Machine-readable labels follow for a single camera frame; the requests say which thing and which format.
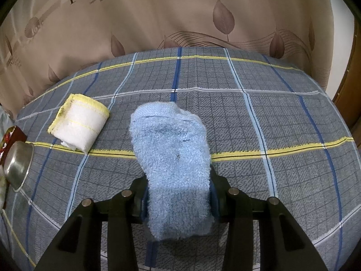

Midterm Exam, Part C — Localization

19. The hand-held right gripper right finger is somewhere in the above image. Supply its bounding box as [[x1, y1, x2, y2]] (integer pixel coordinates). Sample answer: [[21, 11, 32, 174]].
[[209, 169, 329, 271]]

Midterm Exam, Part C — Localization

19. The white towel with yellow trim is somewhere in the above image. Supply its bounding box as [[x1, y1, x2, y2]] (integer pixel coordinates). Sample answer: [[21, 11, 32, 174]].
[[47, 93, 110, 154]]

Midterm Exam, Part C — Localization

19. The wooden door frame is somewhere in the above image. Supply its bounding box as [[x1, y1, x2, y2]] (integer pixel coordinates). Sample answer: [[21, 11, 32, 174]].
[[332, 25, 361, 147]]

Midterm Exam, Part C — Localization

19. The beige leaf print curtain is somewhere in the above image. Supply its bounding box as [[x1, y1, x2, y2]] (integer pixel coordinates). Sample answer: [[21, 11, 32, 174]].
[[0, 0, 335, 119]]

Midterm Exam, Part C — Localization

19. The light blue towel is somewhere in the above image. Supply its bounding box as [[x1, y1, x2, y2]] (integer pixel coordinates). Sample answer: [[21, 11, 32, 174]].
[[129, 102, 217, 242]]

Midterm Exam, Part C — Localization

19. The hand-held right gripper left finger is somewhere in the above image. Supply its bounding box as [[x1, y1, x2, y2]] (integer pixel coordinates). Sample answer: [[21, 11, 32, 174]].
[[34, 176, 150, 271]]

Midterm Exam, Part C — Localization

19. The steel bowl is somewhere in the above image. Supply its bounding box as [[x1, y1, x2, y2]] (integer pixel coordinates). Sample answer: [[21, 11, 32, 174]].
[[3, 141, 35, 191]]

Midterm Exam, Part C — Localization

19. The red patterned cloth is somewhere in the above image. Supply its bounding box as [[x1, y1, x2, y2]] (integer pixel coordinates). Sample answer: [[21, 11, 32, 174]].
[[0, 126, 27, 170]]

